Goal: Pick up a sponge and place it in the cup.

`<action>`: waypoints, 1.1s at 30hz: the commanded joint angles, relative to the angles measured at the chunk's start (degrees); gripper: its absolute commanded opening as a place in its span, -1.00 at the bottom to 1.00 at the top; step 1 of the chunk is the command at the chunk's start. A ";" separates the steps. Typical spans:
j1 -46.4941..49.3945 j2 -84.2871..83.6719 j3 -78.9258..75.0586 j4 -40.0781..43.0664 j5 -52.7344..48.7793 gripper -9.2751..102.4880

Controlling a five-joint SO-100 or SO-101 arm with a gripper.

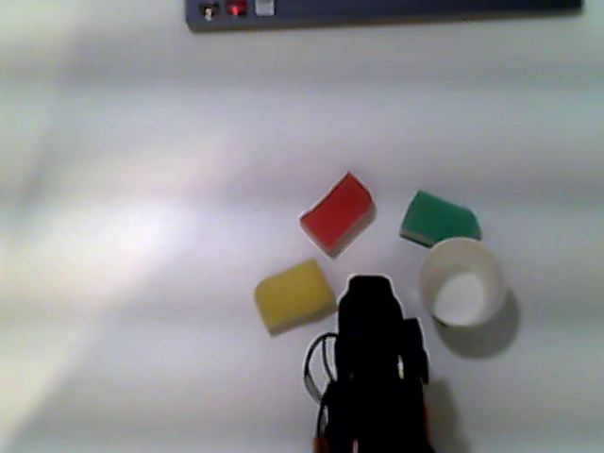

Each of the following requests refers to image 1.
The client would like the red and white sponge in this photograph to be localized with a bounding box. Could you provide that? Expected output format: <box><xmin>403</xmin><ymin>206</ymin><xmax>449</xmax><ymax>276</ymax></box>
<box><xmin>299</xmin><ymin>172</ymin><xmax>378</xmax><ymax>260</ymax></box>

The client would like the yellow and white sponge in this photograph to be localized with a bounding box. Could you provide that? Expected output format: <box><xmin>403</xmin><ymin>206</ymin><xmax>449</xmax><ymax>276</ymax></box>
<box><xmin>253</xmin><ymin>259</ymin><xmax>337</xmax><ymax>335</ymax></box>

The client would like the green and white sponge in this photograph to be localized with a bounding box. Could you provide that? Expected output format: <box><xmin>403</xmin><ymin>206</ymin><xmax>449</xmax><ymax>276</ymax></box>
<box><xmin>399</xmin><ymin>190</ymin><xmax>482</xmax><ymax>247</ymax></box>

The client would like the white paper cup green band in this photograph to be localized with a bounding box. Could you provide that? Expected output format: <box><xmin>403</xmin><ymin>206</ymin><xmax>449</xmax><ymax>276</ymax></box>
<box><xmin>418</xmin><ymin>238</ymin><xmax>507</xmax><ymax>327</ymax></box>

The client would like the dark power strip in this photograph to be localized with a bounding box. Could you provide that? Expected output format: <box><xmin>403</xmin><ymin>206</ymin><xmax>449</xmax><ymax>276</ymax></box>
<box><xmin>184</xmin><ymin>0</ymin><xmax>584</xmax><ymax>34</ymax></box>

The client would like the black cable loop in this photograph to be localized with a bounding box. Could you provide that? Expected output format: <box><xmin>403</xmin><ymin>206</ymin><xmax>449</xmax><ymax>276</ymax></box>
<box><xmin>303</xmin><ymin>331</ymin><xmax>342</xmax><ymax>408</ymax></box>

